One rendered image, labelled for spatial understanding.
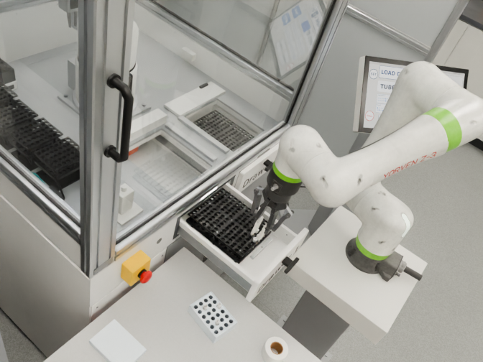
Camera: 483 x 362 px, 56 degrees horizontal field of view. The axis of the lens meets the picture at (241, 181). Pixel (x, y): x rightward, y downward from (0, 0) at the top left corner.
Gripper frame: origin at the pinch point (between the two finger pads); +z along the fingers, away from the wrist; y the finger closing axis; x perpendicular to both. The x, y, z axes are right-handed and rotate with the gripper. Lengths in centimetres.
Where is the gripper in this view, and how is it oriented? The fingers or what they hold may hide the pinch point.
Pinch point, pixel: (260, 228)
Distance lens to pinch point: 139.0
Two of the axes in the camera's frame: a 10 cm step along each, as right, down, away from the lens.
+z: -2.6, 6.6, 7.0
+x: 6.0, -4.6, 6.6
